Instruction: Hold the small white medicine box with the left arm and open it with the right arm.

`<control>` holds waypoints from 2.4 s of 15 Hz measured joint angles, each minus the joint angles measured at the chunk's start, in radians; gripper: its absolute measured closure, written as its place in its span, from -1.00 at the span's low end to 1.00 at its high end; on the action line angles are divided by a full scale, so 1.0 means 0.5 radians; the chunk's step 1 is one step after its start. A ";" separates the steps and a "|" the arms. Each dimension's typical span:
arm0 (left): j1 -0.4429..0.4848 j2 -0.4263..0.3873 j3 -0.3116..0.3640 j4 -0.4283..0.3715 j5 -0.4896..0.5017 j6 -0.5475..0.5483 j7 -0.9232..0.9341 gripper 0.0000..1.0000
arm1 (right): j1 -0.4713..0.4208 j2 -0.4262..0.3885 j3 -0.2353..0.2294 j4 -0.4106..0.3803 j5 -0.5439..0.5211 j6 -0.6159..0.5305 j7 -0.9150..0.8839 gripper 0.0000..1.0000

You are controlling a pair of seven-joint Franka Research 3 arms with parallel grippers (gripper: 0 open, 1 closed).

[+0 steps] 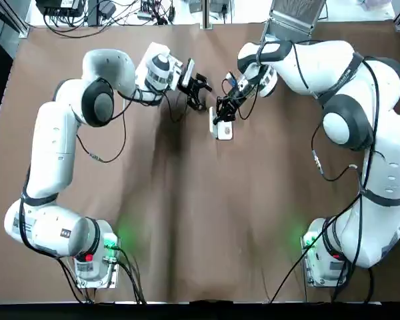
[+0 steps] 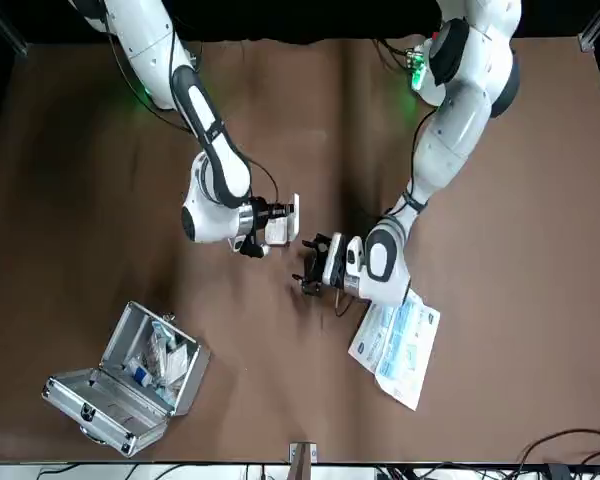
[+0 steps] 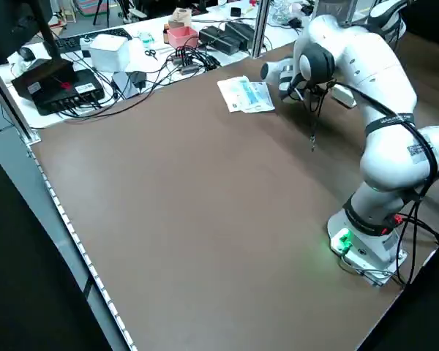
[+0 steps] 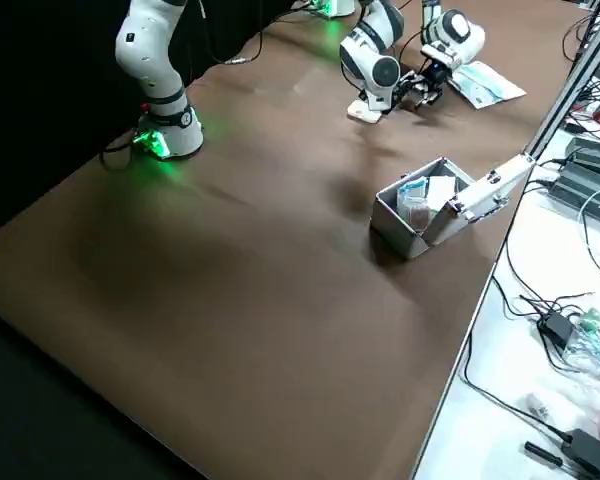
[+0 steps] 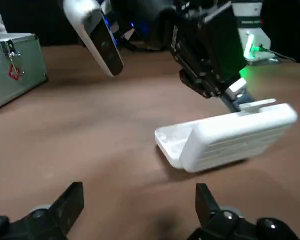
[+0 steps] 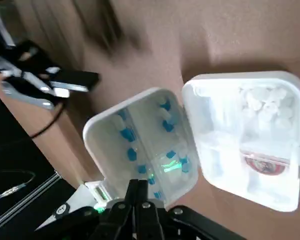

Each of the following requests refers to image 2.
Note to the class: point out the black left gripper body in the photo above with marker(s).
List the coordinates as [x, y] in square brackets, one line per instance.
[337, 275]

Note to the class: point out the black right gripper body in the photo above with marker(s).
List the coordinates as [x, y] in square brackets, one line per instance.
[264, 210]

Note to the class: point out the small white medicine box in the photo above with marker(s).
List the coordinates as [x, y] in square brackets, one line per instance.
[287, 232]

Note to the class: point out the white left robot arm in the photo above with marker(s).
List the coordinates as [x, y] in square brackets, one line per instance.
[460, 125]

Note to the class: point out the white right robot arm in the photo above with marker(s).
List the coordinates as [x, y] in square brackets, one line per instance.
[150, 45]

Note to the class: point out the blue white medicine packet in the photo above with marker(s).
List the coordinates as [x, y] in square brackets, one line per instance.
[142, 375]

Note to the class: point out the blue white mask packet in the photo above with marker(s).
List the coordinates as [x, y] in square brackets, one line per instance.
[367, 345]
[410, 360]

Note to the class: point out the small white carton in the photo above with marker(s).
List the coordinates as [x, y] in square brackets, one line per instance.
[177, 362]

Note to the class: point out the silver aluminium case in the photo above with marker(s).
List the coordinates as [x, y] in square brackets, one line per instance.
[110, 410]

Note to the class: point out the aluminium frame post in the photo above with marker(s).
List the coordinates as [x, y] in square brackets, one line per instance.
[302, 460]
[595, 27]

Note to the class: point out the black frame post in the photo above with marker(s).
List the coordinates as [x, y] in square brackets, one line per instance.
[5, 30]

